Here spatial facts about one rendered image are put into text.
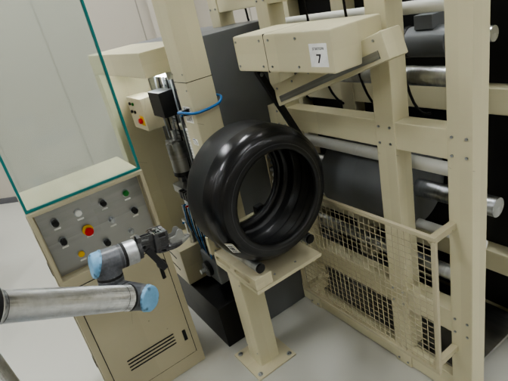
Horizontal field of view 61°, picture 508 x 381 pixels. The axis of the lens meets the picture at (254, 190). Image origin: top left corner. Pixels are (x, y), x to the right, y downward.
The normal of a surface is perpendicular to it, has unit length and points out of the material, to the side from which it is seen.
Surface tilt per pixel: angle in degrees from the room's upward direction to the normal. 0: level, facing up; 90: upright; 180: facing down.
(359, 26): 90
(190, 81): 90
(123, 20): 90
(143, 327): 90
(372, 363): 0
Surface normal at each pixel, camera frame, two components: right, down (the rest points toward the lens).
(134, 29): -0.14, 0.43
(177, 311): 0.56, 0.23
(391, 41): 0.47, -0.05
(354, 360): -0.20, -0.89
